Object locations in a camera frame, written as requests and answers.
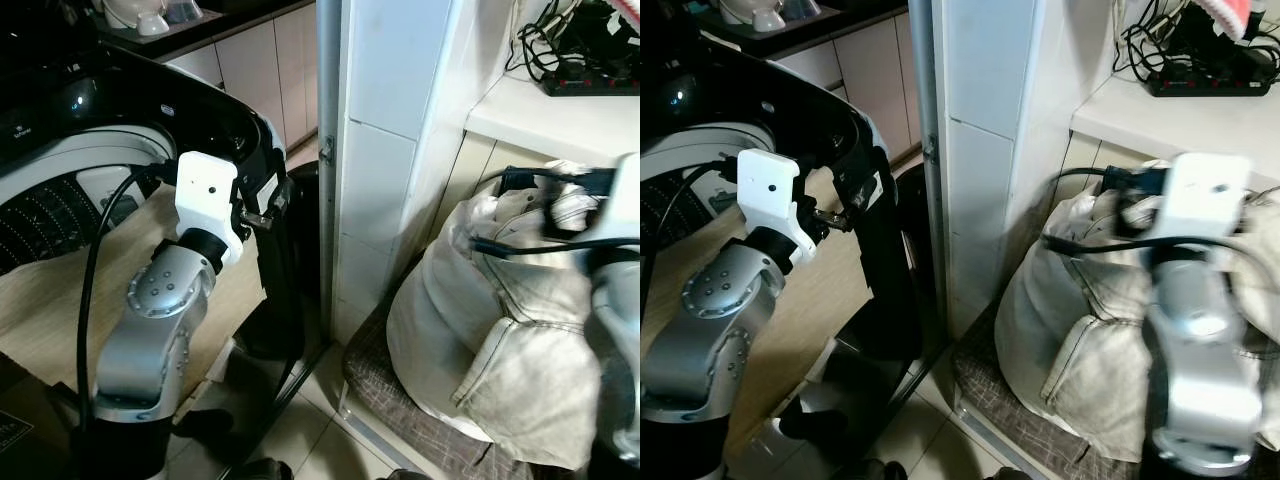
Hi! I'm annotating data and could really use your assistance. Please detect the black power strip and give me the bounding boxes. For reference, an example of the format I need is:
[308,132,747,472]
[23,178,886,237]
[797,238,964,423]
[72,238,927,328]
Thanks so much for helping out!
[1148,74,1273,99]
[540,74,641,99]

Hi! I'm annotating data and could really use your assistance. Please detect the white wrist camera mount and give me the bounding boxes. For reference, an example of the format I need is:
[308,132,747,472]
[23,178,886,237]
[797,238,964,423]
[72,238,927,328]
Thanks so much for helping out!
[1164,152,1255,243]
[736,148,817,271]
[174,152,247,269]
[598,152,641,251]

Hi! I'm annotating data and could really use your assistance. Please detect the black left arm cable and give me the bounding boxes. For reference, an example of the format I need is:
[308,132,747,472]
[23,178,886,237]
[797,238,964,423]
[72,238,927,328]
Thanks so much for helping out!
[76,164,183,433]
[640,158,741,306]

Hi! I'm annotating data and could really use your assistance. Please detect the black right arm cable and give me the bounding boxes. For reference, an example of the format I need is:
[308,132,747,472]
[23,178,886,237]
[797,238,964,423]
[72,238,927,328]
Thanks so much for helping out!
[470,166,641,257]
[1042,166,1253,257]

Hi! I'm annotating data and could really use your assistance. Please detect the black top-load washing machine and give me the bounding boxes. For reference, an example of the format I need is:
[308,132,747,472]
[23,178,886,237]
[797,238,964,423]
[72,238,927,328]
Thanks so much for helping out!
[640,45,951,480]
[0,40,333,480]

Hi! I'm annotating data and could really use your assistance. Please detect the white kitchen appliance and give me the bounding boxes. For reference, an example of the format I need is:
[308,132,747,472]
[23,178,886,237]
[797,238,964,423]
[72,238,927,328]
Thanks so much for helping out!
[712,0,793,34]
[98,0,207,38]

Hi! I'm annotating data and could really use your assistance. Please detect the grey metal door frame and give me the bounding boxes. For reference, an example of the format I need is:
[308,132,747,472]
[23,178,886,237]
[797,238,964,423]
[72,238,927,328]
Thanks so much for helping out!
[904,0,953,353]
[314,0,347,353]

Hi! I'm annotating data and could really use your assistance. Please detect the beige kitchen cabinet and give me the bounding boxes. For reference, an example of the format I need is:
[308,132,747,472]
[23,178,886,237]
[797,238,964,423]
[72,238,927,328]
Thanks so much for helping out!
[95,0,321,153]
[700,0,927,169]

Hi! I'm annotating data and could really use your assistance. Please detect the cream white stitched garment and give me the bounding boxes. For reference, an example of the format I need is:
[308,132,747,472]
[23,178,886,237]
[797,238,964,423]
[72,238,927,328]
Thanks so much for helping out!
[994,156,1280,463]
[385,158,641,473]

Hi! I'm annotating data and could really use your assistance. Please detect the tangled black power cords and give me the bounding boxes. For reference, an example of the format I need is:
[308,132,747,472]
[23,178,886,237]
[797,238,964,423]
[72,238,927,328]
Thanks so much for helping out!
[1114,0,1263,81]
[505,0,641,81]

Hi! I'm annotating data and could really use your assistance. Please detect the white tiled ledge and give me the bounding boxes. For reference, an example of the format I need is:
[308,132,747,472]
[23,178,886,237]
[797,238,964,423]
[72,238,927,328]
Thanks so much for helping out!
[464,74,641,169]
[1070,74,1280,193]

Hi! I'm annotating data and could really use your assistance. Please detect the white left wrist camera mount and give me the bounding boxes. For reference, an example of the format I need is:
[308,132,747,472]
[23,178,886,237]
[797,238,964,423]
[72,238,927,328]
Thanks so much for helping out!
[736,148,817,271]
[174,152,247,269]

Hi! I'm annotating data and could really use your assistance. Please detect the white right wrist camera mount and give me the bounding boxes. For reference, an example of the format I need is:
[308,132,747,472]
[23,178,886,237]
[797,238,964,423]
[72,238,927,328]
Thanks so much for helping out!
[598,152,641,251]
[1164,152,1255,243]

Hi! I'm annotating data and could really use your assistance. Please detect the black warranty sticker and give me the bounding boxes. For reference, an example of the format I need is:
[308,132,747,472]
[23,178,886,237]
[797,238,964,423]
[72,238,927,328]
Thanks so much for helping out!
[0,408,37,461]

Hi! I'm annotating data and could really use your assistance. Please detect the perforated steel washer drum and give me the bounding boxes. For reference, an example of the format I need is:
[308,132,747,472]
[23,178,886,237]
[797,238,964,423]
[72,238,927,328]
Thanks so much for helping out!
[640,124,743,246]
[0,125,179,277]

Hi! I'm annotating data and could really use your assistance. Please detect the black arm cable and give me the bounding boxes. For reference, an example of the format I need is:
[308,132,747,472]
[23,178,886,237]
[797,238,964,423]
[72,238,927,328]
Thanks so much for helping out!
[1042,166,1253,257]
[640,158,741,306]
[470,166,641,257]
[76,164,183,433]

